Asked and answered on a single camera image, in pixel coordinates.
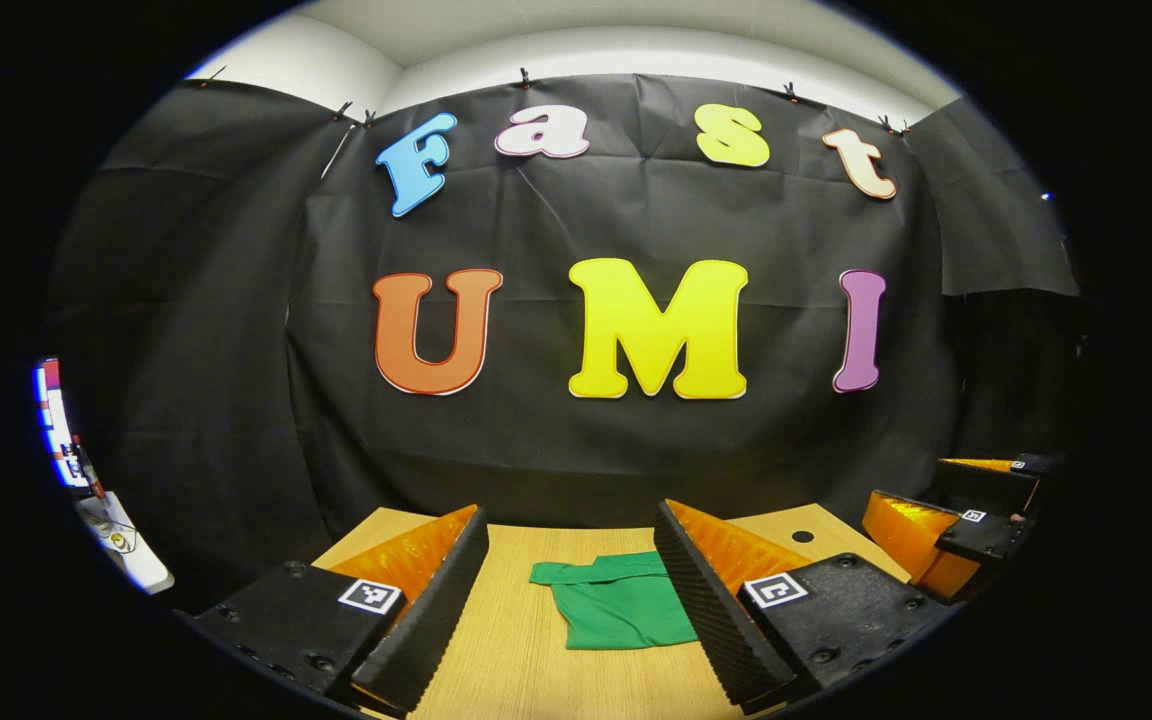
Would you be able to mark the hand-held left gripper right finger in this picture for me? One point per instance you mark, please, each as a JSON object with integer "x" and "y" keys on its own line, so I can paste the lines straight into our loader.
{"x": 706, "y": 610}

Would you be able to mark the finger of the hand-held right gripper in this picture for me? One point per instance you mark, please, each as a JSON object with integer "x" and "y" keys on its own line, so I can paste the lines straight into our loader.
{"x": 986, "y": 487}
{"x": 981, "y": 535}

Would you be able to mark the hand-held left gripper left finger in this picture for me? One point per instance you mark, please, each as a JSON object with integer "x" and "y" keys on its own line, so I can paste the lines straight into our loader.
{"x": 436, "y": 610}

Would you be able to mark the green T-shirt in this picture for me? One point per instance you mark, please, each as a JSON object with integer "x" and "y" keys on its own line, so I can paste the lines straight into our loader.
{"x": 616, "y": 605}

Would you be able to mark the white side table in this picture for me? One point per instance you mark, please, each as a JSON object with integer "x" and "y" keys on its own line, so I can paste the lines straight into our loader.
{"x": 141, "y": 565}

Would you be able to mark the black backdrop cloth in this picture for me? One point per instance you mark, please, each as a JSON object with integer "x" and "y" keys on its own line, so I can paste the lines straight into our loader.
{"x": 536, "y": 450}

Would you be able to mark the bright coloured screen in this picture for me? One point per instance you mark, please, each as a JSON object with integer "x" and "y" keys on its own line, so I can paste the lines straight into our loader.
{"x": 54, "y": 420}

